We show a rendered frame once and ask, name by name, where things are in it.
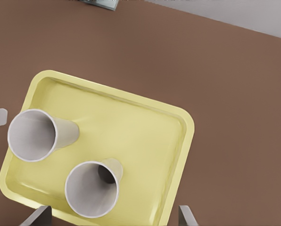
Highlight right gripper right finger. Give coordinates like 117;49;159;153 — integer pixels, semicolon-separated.
178;205;199;226

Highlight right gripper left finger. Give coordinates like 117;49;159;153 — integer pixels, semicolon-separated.
18;205;52;226

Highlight white IKEA cup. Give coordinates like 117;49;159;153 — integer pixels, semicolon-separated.
64;158;124;219
7;108;80;163

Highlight pale yellow rectangular tray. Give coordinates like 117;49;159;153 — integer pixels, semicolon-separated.
0;69;195;226

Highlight silver frame post foot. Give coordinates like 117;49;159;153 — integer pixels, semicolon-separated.
80;0;118;12

